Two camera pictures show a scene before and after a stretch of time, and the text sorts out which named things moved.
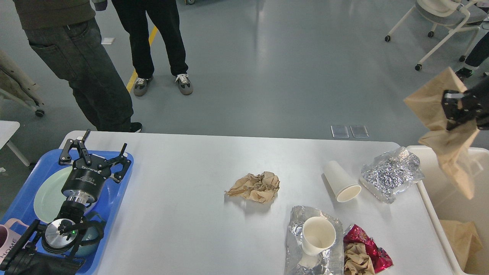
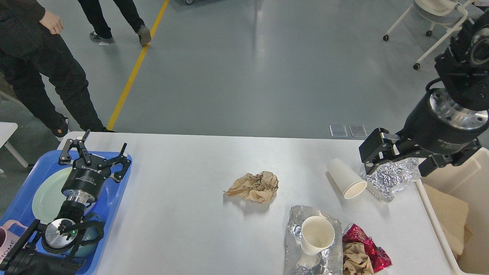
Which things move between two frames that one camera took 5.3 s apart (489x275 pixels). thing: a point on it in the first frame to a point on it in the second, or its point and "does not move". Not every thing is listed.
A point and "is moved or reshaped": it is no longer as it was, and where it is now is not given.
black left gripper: (84, 183) does not move
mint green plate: (50, 202) does not move
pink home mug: (8, 237) does not move
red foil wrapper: (354, 234) does not move
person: (66, 33) to (46, 78)
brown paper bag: (453, 146) is moved or reshaped
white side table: (7, 129) does not move
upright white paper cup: (318, 233) does not move
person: (164, 15) to (103, 35)
